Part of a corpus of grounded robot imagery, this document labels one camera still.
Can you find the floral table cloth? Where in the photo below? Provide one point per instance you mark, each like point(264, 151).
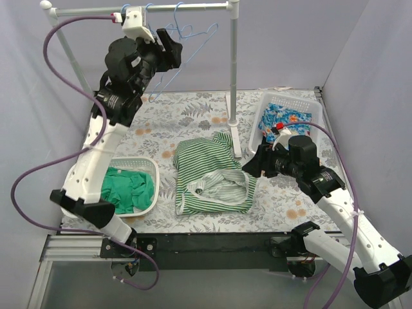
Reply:
point(156, 131)

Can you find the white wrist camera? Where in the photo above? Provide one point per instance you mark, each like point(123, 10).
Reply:
point(283, 135)
point(133, 24)

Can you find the green striped tank top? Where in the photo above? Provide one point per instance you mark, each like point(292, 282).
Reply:
point(210, 179)

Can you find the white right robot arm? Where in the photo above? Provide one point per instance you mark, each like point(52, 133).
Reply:
point(379, 272)

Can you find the white laundry basket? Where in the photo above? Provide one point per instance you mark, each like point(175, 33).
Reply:
point(145, 164)
point(297, 128)

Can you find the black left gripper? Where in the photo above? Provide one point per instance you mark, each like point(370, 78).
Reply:
point(159, 55)

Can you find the green shirt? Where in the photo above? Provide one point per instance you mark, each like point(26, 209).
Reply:
point(127, 190)

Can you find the blue wire hanger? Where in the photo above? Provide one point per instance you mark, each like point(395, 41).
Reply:
point(152, 8)
point(193, 42)
point(124, 8)

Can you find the blue floral garment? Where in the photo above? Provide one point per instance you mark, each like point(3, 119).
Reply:
point(274, 114)

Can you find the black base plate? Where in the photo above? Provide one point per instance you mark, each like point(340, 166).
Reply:
point(210, 251)

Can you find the white left laundry basket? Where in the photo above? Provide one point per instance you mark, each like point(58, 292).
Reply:
point(145, 164)

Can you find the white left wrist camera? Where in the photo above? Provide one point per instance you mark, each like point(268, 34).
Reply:
point(133, 24)

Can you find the white clothes rack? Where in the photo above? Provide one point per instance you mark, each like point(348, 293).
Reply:
point(53, 15)

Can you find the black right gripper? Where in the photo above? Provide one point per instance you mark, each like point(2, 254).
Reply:
point(263, 161)

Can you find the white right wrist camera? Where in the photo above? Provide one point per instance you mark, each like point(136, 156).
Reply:
point(283, 135)

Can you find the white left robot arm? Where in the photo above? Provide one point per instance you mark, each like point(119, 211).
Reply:
point(110, 120)

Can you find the white right laundry basket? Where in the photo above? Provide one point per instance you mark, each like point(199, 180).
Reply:
point(297, 128)

